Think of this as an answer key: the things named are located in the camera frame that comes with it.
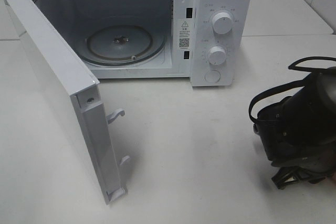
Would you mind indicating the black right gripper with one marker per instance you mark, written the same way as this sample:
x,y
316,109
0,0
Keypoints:
x,y
313,170

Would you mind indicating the white round door button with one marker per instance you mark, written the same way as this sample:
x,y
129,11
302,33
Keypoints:
x,y
212,76

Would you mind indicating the white timer knob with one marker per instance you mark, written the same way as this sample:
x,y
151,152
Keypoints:
x,y
216,55

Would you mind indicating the white microwave door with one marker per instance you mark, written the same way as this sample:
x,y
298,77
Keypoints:
x,y
72,93

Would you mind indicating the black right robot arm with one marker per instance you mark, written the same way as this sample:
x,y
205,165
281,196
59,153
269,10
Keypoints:
x,y
298,132

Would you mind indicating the white upper power knob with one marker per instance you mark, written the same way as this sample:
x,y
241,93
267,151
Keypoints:
x,y
222,22

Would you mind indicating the white microwave oven body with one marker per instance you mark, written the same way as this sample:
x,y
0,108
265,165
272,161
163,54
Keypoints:
x,y
185,23

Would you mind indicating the glass microwave turntable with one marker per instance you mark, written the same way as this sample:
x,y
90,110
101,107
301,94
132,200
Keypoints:
x,y
121,45

